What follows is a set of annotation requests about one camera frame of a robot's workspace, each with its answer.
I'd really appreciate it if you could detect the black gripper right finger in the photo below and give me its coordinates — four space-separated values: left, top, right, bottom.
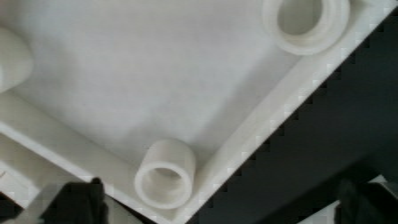
335 180 398 224

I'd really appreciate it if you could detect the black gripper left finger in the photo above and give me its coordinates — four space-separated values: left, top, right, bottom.
41 178 109 224

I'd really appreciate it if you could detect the white square tabletop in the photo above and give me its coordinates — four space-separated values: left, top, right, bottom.
0 0 398 224

